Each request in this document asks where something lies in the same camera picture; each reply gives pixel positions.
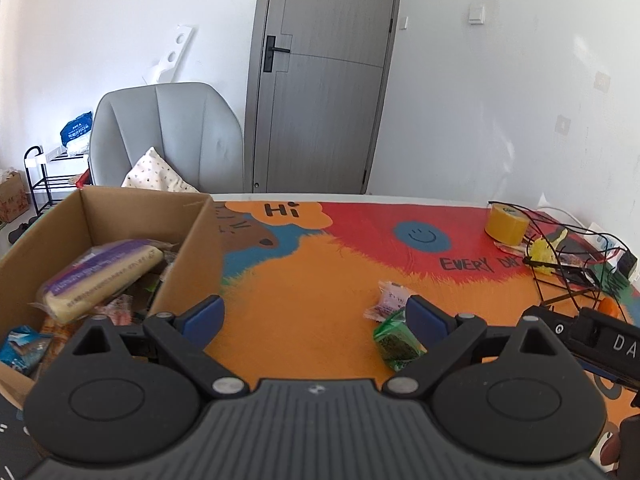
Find black door handle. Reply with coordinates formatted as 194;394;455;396
262;34;292;74

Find grey door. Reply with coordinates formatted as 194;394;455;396
244;0;405;195

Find red orange snack packet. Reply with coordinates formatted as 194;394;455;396
99;294;135;327

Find black wire basket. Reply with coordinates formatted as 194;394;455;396
524;207;632;262

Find grey chair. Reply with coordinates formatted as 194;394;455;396
88;82;245;194

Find white cable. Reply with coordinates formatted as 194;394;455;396
537;204;592;227

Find colourful printed table mat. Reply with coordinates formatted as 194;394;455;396
212;200;640;480

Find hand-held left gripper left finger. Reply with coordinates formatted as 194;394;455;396
59;295;251;402

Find yellow plastic bag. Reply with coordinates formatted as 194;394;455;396
527;227;569;277

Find yellow tape roll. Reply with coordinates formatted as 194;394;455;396
483;203;530;246

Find purple snack packet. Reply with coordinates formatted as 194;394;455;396
29;239;167;324

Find green snack packet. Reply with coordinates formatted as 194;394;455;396
373;309;427;373

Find black wire stand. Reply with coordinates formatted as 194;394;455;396
522;254;607;309

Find black flat panel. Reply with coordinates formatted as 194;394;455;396
0;389;45;480

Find black metal rack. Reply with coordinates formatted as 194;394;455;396
23;145;92;217

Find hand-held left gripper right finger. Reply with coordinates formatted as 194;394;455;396
382;296;569;402

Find black charger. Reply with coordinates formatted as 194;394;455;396
617;249;640;279

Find white power strip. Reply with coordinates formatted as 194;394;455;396
587;222;627;252

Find blue plastic bag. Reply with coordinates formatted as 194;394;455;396
59;111;95;149

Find blue snack packet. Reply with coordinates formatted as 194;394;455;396
0;325;54;374

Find white dotted pillow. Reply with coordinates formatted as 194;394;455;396
121;146;202;194

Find small brown cardboard box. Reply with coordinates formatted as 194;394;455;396
0;169;30;224

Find pink white snack packet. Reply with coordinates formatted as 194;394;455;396
363;281;417;322

